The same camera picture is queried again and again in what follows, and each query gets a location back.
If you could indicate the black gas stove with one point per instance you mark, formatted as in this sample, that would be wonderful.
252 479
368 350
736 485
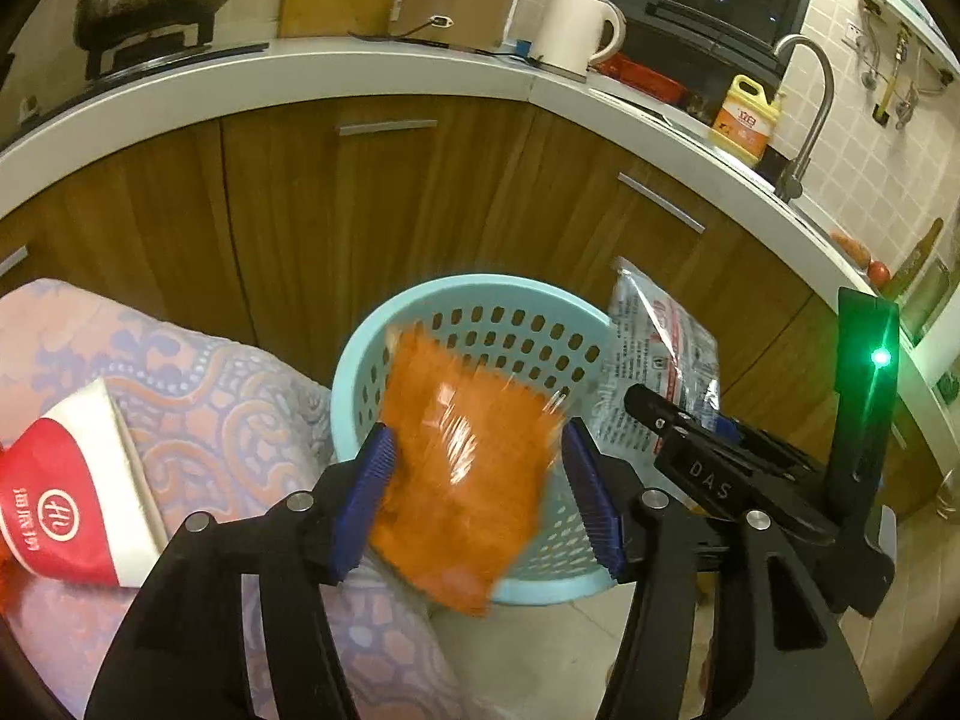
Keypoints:
150 49

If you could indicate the brown rice cooker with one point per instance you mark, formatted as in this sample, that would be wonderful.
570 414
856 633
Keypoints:
457 7

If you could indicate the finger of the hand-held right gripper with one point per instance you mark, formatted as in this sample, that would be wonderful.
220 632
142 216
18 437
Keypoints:
780 461
697 465

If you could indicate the orange snack packet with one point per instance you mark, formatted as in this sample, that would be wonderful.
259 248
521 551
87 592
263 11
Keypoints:
465 480

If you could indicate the wooden kitchen cabinet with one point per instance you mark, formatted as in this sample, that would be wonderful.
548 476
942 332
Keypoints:
487 202

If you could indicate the clear glass jar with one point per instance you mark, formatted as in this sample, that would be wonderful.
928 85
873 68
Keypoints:
928 300

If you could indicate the white wall socket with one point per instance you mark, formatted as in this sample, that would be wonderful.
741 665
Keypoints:
850 30

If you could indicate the wall utensil rail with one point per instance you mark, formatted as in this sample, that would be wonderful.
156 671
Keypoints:
911 30

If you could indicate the steel kitchen faucet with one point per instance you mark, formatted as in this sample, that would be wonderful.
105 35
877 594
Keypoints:
814 127

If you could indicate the light blue plastic basket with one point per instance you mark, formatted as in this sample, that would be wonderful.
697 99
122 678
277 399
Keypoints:
547 589

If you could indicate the yellow detergent bottle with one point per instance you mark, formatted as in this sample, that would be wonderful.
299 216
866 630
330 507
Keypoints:
742 127

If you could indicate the red plastic tray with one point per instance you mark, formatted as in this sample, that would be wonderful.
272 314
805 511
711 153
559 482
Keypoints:
637 79

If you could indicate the white electric kettle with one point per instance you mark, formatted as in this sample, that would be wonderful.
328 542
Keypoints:
570 30

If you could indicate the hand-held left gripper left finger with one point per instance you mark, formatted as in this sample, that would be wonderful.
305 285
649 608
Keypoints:
367 495

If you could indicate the red tomato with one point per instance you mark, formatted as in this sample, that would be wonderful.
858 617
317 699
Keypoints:
880 271

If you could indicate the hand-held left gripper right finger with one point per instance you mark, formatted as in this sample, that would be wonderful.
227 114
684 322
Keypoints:
592 502

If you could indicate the clear printed plastic bag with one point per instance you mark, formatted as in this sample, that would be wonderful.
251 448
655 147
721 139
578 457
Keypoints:
660 345

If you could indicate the pink purple printed blanket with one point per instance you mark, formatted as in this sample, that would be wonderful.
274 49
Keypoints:
225 405

